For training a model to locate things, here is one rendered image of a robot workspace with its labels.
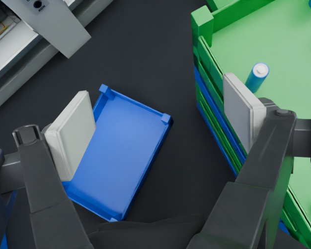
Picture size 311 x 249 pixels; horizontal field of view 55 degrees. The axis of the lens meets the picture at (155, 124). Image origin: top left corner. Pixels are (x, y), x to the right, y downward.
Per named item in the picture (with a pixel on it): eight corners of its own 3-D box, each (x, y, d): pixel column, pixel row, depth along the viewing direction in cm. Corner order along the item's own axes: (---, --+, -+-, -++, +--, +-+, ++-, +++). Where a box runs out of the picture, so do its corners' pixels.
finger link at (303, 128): (278, 135, 13) (350, 127, 13) (247, 98, 18) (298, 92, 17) (277, 165, 13) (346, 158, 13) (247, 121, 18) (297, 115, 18)
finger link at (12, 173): (44, 190, 14) (-17, 197, 14) (72, 142, 19) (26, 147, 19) (35, 163, 14) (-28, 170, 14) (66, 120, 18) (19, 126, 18)
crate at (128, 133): (123, 223, 78) (115, 228, 71) (60, 187, 83) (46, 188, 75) (174, 121, 81) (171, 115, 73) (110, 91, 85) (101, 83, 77)
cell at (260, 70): (261, 89, 39) (273, 72, 32) (248, 95, 39) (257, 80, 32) (254, 77, 39) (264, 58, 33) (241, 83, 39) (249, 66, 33)
